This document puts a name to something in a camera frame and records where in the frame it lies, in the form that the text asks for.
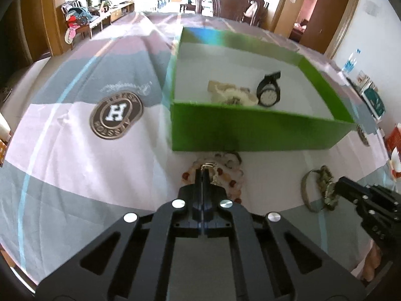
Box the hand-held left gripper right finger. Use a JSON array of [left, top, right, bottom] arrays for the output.
[[204, 168, 366, 301]]

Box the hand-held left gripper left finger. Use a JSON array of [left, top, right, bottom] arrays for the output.
[[35, 168, 204, 301]]

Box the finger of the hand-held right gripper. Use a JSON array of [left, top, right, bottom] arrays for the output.
[[334, 184, 361, 206], [336, 176, 374, 195]]

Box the small gold ring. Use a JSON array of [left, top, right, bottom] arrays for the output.
[[200, 161, 222, 185]]

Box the red bead bracelet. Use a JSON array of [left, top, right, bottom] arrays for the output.
[[182, 163, 243, 204]]

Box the grey metal bangle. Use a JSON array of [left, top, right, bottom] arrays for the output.
[[301, 169, 330, 213]]

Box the pale pink bead bracelet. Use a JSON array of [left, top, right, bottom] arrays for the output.
[[194, 151, 245, 195]]

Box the green cardboard box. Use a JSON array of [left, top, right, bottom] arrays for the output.
[[163, 27, 358, 153]]

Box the person's right hand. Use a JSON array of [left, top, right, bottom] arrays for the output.
[[360, 244, 385, 282]]

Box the red packet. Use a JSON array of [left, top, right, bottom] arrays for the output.
[[386, 125, 401, 181]]

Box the dark green book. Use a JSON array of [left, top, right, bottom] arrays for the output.
[[360, 83, 386, 122]]

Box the white card box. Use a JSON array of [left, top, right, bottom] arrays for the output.
[[355, 71, 376, 92]]

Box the black wristwatch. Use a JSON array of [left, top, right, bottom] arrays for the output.
[[256, 71, 282, 107]]

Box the clear water bottle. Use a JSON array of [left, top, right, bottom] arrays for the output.
[[342, 48, 361, 76]]

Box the dark wooden dining chair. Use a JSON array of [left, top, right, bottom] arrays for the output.
[[195, 0, 270, 27]]

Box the wooden television cabinet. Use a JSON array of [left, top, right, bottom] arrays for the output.
[[100, 1, 136, 23]]

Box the wooden bench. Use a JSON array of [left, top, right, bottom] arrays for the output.
[[61, 5, 105, 51]]

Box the pile of colourful clothes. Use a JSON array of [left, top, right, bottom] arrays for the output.
[[61, 0, 99, 44]]

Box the cream lace bracelet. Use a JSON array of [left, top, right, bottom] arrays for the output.
[[207, 81, 259, 107]]

